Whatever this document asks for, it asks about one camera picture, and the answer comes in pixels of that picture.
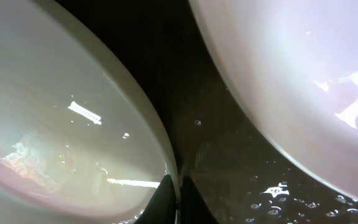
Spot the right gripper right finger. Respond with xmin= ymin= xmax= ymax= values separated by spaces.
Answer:
xmin=180 ymin=176 xmax=219 ymax=224

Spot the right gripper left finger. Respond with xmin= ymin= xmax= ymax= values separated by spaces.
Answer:
xmin=134 ymin=175 xmax=177 ymax=224

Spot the cream plate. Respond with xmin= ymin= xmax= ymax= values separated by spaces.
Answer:
xmin=0 ymin=1 xmax=178 ymax=223

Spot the pinkish white plate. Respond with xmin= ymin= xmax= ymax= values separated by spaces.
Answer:
xmin=190 ymin=0 xmax=358 ymax=200

